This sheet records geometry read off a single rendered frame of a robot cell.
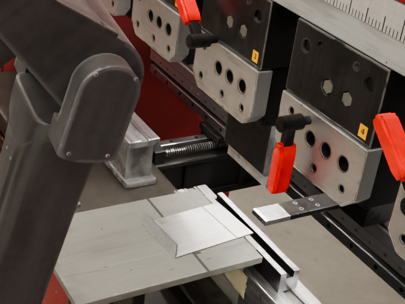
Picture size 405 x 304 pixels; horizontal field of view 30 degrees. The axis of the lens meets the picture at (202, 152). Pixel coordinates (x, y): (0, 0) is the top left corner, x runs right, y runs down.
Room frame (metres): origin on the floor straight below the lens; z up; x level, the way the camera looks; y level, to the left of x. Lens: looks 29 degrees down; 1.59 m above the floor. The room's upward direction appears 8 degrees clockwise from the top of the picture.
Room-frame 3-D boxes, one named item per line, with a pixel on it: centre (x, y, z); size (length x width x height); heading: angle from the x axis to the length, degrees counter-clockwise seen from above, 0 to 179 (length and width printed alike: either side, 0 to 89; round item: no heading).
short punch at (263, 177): (0.91, -0.06, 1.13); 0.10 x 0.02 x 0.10; 33
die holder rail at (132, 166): (1.37, 0.24, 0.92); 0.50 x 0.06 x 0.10; 33
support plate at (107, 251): (0.83, 0.06, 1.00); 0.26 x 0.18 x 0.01; 123
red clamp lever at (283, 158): (0.74, -0.09, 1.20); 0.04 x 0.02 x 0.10; 123
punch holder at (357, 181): (0.76, -0.16, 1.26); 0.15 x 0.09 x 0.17; 33
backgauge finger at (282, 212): (0.99, -0.20, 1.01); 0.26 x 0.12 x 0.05; 123
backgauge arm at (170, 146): (1.49, -0.13, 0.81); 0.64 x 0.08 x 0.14; 123
